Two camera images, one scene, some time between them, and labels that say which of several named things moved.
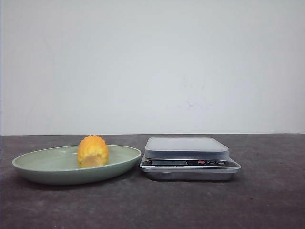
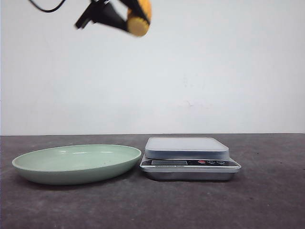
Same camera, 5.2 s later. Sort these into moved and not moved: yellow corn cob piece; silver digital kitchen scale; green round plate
Moved: yellow corn cob piece
Not moved: silver digital kitchen scale; green round plate
